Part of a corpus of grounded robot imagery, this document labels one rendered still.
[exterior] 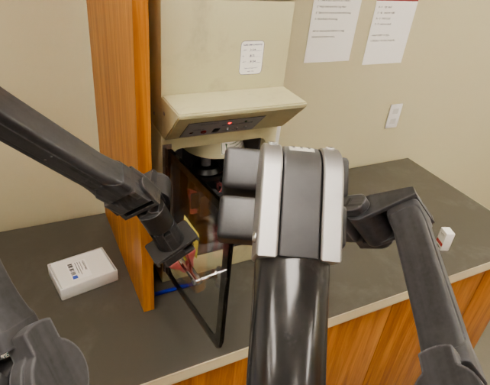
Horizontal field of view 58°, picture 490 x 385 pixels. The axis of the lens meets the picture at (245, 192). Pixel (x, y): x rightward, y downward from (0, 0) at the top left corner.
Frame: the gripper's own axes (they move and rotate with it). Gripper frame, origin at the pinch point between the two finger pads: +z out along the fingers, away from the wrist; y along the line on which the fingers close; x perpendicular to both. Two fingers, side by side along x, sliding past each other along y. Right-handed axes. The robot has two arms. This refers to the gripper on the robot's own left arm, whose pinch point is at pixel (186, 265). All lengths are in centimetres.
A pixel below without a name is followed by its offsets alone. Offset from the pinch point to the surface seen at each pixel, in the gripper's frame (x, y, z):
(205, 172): -26.7, -19.0, 2.6
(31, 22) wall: -67, -2, -40
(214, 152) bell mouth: -23.4, -22.5, -4.2
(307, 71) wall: -59, -78, 15
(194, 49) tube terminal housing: -21.8, -27.1, -32.5
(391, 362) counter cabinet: 12, -44, 97
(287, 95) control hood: -13.7, -42.4, -14.6
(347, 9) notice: -58, -99, 0
